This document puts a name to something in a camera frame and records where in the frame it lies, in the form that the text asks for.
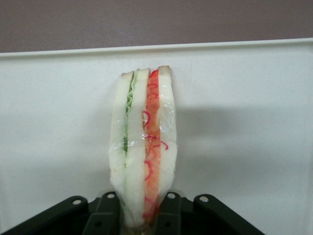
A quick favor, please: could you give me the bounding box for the plastic-wrapped triangle sandwich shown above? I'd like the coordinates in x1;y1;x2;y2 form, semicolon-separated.
108;65;178;229

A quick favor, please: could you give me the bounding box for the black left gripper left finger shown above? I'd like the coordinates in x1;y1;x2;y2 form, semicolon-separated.
0;191;122;235

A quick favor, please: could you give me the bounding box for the white rectangular plastic tray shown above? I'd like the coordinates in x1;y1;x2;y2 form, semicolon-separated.
0;37;313;235

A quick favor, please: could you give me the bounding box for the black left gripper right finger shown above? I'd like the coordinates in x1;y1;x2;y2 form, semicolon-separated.
154;190;266;235

